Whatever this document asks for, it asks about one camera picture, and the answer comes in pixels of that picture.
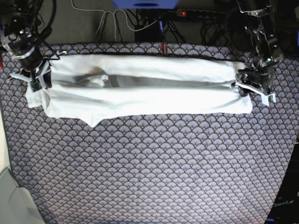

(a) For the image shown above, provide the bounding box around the blue box overhead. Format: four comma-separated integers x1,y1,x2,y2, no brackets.
113,0,178,9

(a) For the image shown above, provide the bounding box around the red table clamp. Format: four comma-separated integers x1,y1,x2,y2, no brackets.
160,43,169,56

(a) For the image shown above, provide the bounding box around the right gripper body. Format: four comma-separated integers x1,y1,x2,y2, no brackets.
9,50,67,92

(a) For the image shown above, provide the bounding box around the black power strip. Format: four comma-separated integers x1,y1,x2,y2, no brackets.
176,9,226,19

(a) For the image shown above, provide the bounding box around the white T-shirt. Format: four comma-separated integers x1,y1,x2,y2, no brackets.
25,55,253,127

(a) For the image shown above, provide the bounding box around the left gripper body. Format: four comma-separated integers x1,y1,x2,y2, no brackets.
235,66,276,105

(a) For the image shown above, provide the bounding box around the black power adapter box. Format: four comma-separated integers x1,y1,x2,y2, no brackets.
135,23,163,42

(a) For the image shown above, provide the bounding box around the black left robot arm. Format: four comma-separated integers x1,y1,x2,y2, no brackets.
235,0,283,106

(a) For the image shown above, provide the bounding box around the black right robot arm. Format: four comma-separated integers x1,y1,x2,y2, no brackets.
0,0,63,91

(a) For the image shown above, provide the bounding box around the patterned purple table cloth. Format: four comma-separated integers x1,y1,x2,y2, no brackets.
0,52,299,224

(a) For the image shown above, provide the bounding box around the black case with logo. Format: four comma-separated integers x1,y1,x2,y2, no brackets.
265,143,299,224

